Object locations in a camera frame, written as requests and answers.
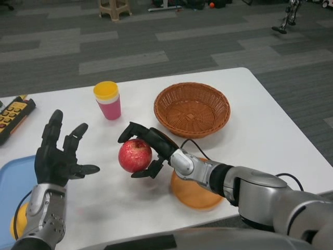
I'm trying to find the silver humanoid robot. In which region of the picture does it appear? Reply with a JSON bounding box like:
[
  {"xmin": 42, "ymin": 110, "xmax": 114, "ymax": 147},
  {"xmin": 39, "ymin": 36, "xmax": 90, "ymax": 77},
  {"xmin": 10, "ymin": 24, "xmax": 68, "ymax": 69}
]
[{"xmin": 272, "ymin": 0, "xmax": 302, "ymax": 34}]

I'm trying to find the white plastic cup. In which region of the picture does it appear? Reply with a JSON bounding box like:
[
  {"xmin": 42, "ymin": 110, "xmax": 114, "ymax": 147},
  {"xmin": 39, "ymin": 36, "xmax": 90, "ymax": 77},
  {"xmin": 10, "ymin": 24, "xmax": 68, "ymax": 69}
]
[{"xmin": 95, "ymin": 94, "xmax": 121, "ymax": 104}]

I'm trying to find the yellow black remote control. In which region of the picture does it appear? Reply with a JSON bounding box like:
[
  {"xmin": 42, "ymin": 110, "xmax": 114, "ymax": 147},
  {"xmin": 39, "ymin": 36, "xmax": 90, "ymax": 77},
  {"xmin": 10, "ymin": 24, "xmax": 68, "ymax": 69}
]
[{"xmin": 0, "ymin": 95, "xmax": 36, "ymax": 146}]

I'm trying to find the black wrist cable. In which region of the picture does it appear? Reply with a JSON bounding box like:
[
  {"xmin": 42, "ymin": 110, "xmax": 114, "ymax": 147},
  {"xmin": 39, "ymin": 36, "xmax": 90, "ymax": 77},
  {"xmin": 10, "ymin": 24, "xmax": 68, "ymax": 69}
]
[
  {"xmin": 14, "ymin": 189, "xmax": 33, "ymax": 239},
  {"xmin": 179, "ymin": 139, "xmax": 305, "ymax": 192}
]

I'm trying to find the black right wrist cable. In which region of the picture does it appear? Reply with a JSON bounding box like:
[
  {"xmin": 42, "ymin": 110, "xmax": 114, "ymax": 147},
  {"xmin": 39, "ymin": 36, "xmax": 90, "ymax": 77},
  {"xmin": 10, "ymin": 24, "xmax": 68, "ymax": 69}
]
[{"xmin": 179, "ymin": 139, "xmax": 305, "ymax": 192}]

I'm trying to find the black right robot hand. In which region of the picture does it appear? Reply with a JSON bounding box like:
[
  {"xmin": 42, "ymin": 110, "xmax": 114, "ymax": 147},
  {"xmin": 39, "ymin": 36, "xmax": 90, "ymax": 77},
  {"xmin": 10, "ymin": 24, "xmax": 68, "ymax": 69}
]
[{"xmin": 117, "ymin": 121, "xmax": 180, "ymax": 180}]

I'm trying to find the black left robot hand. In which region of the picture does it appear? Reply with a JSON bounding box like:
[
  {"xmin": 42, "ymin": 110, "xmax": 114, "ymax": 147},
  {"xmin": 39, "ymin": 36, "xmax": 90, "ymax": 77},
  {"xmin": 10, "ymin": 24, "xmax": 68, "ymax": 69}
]
[{"xmin": 34, "ymin": 109, "xmax": 101, "ymax": 188}]

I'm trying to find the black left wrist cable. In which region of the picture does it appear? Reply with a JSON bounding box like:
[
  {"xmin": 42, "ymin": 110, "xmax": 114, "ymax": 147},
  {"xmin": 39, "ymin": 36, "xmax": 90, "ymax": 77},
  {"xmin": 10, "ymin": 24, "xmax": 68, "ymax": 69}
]
[{"xmin": 14, "ymin": 189, "xmax": 33, "ymax": 239}]

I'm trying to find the brown wicker basket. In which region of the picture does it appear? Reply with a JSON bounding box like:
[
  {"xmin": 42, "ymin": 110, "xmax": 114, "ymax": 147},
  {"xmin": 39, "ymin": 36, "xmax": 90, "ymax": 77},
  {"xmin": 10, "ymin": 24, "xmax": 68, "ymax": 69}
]
[{"xmin": 153, "ymin": 82, "xmax": 232, "ymax": 139}]

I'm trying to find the pink plastic cup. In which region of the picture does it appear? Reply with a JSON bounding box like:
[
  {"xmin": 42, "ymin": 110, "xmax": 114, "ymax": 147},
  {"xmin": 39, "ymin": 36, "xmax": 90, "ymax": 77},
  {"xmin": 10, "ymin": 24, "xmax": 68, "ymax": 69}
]
[{"xmin": 96, "ymin": 96, "xmax": 122, "ymax": 121}]

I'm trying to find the red apple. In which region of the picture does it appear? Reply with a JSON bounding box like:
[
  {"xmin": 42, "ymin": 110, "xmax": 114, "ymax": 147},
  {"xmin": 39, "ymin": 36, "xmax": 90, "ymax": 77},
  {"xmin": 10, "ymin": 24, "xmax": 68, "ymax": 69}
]
[{"xmin": 118, "ymin": 139, "xmax": 153, "ymax": 174}]

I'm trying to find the orange plastic plate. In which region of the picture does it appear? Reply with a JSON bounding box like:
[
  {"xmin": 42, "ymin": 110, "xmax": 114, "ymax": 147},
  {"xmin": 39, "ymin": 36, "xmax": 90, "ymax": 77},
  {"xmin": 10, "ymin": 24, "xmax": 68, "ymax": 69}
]
[{"xmin": 170, "ymin": 157, "xmax": 224, "ymax": 210}]

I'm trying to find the beige plastic stool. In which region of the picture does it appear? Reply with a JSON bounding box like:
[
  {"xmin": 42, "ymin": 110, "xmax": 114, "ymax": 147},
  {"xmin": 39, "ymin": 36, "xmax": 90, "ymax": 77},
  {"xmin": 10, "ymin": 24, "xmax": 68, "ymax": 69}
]
[{"xmin": 98, "ymin": 0, "xmax": 133, "ymax": 23}]

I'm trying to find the yellow plastic cup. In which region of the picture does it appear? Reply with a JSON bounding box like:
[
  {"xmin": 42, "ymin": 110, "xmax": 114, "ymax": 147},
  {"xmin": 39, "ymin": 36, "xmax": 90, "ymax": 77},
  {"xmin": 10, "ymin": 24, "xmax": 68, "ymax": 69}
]
[{"xmin": 93, "ymin": 81, "xmax": 120, "ymax": 101}]

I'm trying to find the blue plastic tray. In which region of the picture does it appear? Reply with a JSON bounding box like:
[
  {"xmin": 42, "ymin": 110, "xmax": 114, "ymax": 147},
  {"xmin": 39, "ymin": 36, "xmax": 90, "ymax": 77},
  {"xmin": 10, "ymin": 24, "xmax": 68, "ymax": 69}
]
[{"xmin": 0, "ymin": 155, "xmax": 37, "ymax": 230}]

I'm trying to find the silver robot chest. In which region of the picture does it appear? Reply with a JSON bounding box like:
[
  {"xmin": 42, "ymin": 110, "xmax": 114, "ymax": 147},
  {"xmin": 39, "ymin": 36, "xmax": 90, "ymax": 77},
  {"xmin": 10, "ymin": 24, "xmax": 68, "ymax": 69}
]
[{"xmin": 85, "ymin": 226, "xmax": 333, "ymax": 250}]

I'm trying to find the yellow lemon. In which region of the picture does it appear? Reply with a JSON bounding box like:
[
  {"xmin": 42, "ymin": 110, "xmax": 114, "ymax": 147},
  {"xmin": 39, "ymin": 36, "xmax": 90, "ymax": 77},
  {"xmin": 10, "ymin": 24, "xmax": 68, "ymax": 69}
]
[{"xmin": 9, "ymin": 203, "xmax": 29, "ymax": 240}]

